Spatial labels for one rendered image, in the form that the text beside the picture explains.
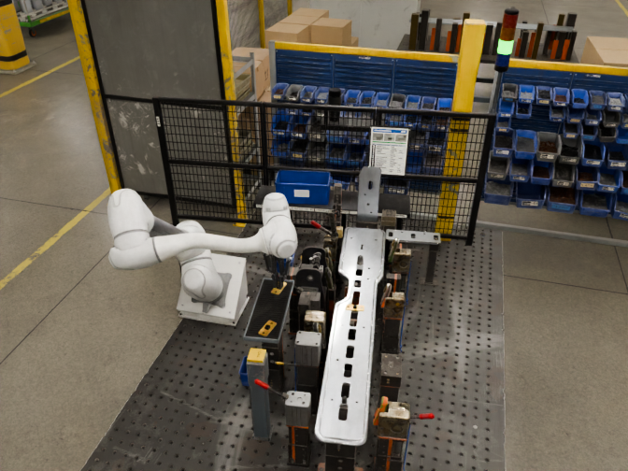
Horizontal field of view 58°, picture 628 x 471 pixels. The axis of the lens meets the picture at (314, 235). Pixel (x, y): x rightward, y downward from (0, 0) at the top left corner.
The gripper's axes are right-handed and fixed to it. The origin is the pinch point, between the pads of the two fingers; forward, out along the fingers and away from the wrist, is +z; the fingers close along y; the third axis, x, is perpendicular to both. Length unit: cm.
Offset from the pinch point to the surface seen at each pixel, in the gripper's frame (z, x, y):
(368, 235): 20, 76, 16
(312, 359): 16.8, -21.1, 24.5
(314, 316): 12.2, -2.2, 17.4
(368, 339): 20.1, 1.3, 40.7
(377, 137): -18, 116, 6
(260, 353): 4.2, -37.2, 10.2
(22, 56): 103, 449, -643
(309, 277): 5.5, 13.7, 8.5
